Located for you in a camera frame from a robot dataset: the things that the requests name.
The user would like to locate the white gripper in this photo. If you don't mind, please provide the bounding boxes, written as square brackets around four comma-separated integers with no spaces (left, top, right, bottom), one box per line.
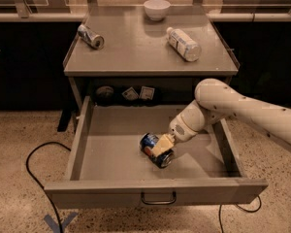
[152,100,225,157]

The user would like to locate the blue pepsi can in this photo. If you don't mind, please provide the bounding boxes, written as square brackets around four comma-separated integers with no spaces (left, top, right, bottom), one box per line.
[140,133,174,168]

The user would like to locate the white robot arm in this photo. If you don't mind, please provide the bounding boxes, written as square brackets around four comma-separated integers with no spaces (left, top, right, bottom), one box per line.
[153,79,291,156]

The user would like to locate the open grey top drawer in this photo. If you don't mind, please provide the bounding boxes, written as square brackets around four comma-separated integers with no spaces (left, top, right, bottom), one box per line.
[45,98,268,209]

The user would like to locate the silver blue soda can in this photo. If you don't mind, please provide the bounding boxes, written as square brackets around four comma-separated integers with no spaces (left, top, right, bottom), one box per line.
[78,24,105,50]

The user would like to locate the white tag right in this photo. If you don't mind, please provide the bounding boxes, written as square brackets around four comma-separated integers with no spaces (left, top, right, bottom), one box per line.
[139,86,155,100]

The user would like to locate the white tag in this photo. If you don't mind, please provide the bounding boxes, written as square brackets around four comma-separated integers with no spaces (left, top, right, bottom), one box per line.
[139,86,155,100]
[122,87,139,101]

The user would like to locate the white tag left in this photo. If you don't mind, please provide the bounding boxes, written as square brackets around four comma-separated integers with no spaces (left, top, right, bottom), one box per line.
[122,87,139,101]

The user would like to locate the round dark object under cabinet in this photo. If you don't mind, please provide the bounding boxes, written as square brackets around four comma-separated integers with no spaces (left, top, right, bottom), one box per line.
[95,85,114,104]

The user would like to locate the white plastic bottle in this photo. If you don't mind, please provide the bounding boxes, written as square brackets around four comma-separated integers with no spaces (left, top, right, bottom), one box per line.
[166,27,202,62]

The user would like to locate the grey metal cabinet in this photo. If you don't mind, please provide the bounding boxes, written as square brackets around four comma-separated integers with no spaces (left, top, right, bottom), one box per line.
[64,6,239,106]

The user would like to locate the white ceramic bowl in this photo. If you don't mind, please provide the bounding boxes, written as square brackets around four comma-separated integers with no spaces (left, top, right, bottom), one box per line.
[144,0,171,20]

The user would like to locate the blue tape floor mark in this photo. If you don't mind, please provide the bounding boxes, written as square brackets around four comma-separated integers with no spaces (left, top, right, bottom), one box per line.
[44,212,78,233]

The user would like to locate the black metal drawer handle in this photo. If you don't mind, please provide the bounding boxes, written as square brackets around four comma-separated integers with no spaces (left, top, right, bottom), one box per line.
[141,191,177,206]

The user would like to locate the black floor cable right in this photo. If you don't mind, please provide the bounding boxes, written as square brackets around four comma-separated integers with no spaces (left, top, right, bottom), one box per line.
[217,194,262,233]

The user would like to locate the black floor cable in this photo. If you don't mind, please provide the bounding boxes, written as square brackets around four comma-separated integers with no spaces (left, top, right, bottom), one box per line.
[217,194,262,233]
[25,141,72,233]

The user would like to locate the black floor cable left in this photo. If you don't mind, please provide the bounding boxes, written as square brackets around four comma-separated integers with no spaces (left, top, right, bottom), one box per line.
[25,141,72,233]

